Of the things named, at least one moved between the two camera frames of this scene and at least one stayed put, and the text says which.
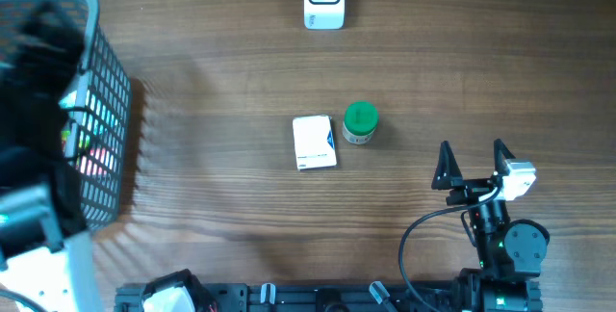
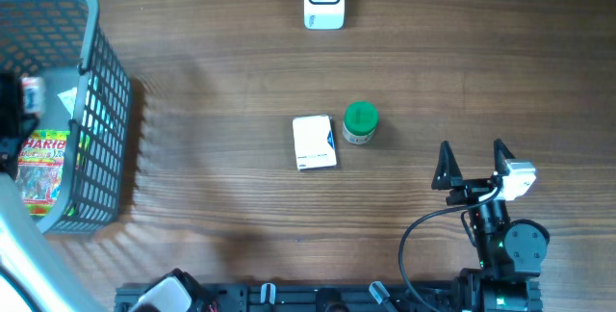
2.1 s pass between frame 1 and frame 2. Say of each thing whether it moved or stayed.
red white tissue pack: moved
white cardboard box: stayed
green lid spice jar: stayed
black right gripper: stayed
